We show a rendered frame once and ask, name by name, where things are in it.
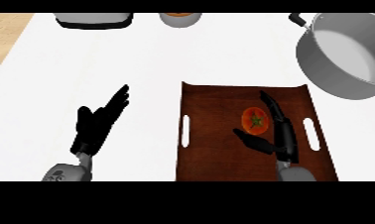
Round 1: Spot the grey metal pot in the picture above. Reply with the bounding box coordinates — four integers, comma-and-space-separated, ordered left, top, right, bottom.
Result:
286, 12, 375, 101

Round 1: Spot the brown wooden tray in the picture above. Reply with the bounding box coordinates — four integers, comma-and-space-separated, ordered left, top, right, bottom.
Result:
174, 81, 339, 182

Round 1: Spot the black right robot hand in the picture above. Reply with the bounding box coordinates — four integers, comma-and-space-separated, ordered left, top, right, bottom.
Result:
232, 90, 300, 165

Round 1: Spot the grey cup with orange top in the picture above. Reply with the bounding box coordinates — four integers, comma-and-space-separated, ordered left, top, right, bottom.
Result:
158, 12, 204, 29

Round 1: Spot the grey and black appliance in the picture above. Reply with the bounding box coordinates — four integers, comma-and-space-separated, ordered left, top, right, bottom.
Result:
53, 12, 134, 31

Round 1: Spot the red tomato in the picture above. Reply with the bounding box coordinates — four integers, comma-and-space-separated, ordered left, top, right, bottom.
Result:
240, 106, 271, 136

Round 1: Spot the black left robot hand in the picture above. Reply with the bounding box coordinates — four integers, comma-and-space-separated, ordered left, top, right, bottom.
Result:
69, 84, 131, 158

